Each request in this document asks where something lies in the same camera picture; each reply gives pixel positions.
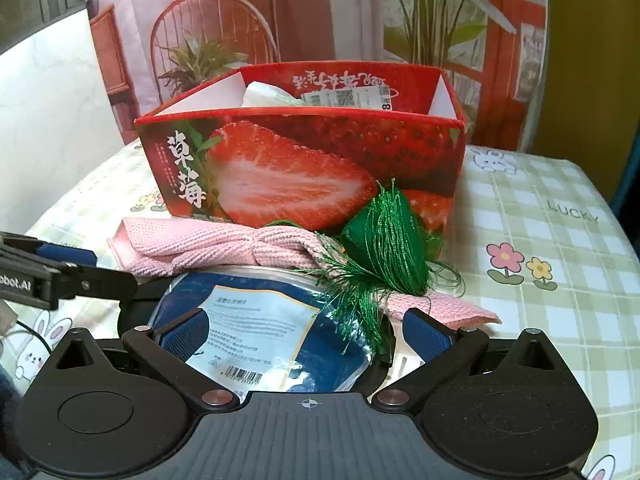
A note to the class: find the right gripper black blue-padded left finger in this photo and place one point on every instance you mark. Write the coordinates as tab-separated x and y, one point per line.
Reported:
162	354

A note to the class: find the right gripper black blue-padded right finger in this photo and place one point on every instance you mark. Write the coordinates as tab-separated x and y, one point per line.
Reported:
445	353

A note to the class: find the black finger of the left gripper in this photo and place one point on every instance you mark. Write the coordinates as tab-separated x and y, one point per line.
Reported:
75	272

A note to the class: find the black headphones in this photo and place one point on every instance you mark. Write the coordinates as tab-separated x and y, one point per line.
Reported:
145	299

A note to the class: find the pink knitted cloth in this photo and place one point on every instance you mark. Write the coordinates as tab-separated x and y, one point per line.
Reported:
161	247

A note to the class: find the blue plastic packet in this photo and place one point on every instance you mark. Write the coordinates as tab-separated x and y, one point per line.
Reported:
270	329

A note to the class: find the green tassel ornament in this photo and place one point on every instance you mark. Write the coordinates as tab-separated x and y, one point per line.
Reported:
383	250

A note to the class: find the white tissue pack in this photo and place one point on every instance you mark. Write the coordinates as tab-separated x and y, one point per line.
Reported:
259	94

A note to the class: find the printed room backdrop poster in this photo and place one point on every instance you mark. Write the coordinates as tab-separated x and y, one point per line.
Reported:
492	50

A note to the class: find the green checkered tablecloth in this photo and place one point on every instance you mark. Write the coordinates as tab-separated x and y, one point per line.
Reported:
579	282

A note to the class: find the red strawberry cardboard box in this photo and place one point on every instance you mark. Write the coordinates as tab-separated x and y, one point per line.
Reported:
316	165

